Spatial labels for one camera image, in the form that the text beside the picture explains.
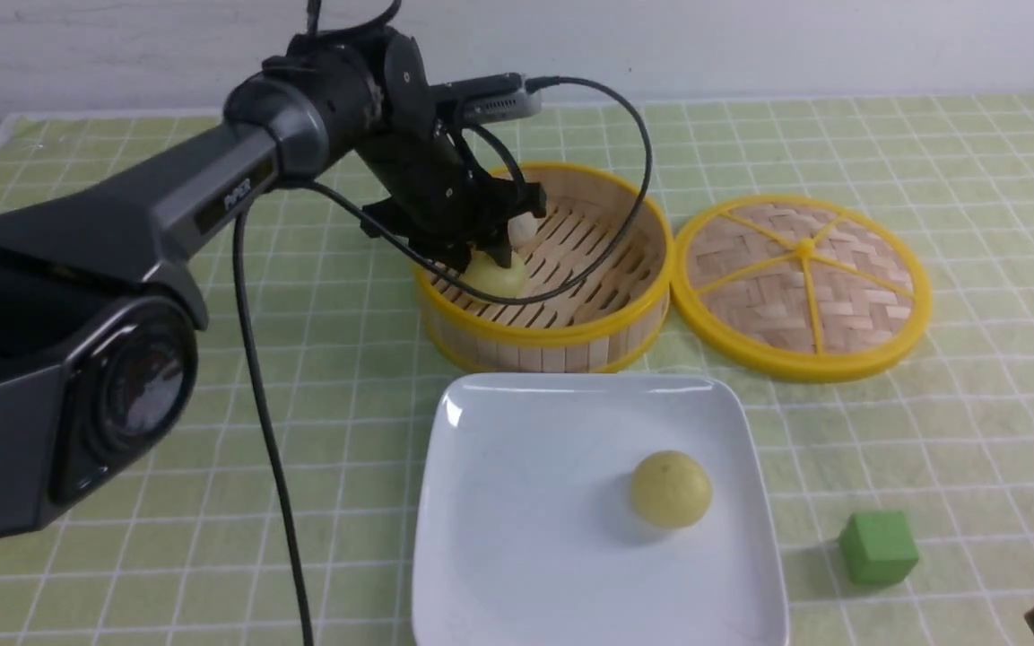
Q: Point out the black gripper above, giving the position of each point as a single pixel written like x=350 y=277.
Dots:
x=442 y=202

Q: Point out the yellow steamed bun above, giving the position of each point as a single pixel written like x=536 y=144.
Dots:
x=485 y=276
x=670 y=490

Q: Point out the white steamed bun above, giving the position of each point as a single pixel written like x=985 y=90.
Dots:
x=522 y=229

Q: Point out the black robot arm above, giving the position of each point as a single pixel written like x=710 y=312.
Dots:
x=98 y=309

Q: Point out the white square plate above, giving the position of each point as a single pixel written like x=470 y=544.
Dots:
x=525 y=534

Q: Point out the yellow steamed bun on plate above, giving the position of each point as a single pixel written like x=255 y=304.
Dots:
x=670 y=490

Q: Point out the bamboo steamer basket yellow rim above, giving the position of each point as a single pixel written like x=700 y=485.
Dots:
x=604 y=324

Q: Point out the woven bamboo steamer lid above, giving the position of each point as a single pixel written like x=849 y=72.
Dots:
x=800 y=289

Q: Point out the green cube block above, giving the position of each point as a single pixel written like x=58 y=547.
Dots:
x=878 y=547

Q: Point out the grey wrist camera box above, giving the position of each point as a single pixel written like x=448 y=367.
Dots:
x=486 y=100

